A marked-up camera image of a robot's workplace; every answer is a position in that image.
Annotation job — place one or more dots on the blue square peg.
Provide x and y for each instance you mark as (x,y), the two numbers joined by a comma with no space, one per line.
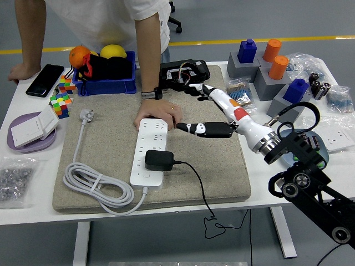
(295,92)
(247,52)

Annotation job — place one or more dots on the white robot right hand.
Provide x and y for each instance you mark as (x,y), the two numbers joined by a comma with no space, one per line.
(241,116)

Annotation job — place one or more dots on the clear bag of striped resistors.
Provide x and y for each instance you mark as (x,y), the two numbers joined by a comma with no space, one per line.
(241,88)

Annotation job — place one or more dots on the crumpled clear bag of parts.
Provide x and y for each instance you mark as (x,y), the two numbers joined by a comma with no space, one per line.
(305,62)

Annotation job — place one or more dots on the purple tray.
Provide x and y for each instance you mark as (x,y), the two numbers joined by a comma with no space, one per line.
(33,147)

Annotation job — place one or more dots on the white table leg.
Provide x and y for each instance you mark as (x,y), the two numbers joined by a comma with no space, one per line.
(288,249)
(81,243)

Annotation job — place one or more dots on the grey socket block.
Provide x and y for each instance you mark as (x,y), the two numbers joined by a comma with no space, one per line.
(260,62)
(277,106)
(235,69)
(266,88)

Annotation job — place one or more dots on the pile of green batteries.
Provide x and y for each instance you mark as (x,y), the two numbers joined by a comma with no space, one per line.
(294,158)

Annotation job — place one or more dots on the orange cylinder peg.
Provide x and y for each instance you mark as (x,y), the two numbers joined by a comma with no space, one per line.
(271,50)
(278,67)

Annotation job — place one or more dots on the blue plastic bin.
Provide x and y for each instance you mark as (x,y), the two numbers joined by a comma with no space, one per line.
(111,87)

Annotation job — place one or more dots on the black office chair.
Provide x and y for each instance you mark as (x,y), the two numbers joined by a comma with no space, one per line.
(177,26)

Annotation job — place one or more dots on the pile of dark capacitors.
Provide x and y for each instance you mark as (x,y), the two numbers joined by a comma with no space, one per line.
(314,140)

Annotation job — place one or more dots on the blue-grey tray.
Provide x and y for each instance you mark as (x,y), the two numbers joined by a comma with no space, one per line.
(287,160)

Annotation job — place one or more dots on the orange fruit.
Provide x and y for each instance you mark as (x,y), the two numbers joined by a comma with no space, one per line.
(77,55)

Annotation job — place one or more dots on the grey-brown mat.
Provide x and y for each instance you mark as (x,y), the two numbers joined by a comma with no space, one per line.
(111,133)

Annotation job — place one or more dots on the white wall socket panel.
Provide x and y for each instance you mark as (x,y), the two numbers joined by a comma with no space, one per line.
(338,140)

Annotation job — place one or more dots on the white wall switch panel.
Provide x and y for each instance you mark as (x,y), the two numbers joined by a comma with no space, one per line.
(25,133)

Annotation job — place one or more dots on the clear plastic bag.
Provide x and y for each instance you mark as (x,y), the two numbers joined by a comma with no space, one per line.
(338,122)

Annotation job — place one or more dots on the person's right hand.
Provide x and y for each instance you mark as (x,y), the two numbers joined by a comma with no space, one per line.
(25,71)

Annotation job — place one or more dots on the large yellow citrus fruit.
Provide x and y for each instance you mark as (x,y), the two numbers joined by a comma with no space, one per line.
(112,51)

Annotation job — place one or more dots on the person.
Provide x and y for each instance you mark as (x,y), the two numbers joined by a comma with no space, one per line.
(105,22)

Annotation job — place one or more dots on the black pouch with red lining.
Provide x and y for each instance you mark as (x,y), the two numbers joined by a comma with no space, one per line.
(111,67)

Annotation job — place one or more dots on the grey and black wristband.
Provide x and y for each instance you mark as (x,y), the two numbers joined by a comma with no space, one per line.
(151,94)

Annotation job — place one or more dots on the colourful puzzle cube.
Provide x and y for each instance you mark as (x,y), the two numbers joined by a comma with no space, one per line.
(61,106)
(66,84)

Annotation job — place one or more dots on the bundle of black capacitors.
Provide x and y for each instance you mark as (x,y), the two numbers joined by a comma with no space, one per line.
(319,86)

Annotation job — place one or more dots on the clear bag of metal nuts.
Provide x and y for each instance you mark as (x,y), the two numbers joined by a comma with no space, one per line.
(14,180)

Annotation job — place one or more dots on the black smartphone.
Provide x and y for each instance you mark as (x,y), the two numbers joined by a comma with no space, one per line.
(44,80)

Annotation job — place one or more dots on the clear bag of blue resistors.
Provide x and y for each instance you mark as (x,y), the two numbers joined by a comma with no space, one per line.
(339,101)

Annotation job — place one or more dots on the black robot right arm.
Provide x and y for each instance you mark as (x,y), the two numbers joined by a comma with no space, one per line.
(299,144)

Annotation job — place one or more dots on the person's left hand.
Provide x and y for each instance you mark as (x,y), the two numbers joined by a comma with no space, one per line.
(156,109)

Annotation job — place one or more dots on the small yellow fruit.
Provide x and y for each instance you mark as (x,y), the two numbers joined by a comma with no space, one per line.
(94,53)

